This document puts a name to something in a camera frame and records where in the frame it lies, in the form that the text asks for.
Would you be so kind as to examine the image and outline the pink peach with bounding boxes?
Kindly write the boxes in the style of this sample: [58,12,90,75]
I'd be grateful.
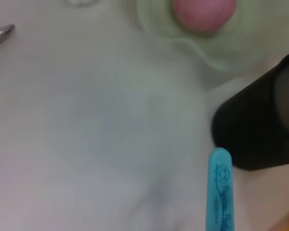
[172,0,238,37]

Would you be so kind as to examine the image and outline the black mesh pen cup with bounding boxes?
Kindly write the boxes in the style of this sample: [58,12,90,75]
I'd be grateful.
[211,50,289,172]

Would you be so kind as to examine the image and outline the green glass fruit bowl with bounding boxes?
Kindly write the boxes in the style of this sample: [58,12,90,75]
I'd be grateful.
[136,0,289,73]

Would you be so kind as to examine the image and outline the grey pen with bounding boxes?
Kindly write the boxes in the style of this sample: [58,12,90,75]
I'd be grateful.
[0,24,16,50]

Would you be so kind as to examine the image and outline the blue plastic scissors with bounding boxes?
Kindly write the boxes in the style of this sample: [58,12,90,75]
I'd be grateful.
[205,147,235,231]

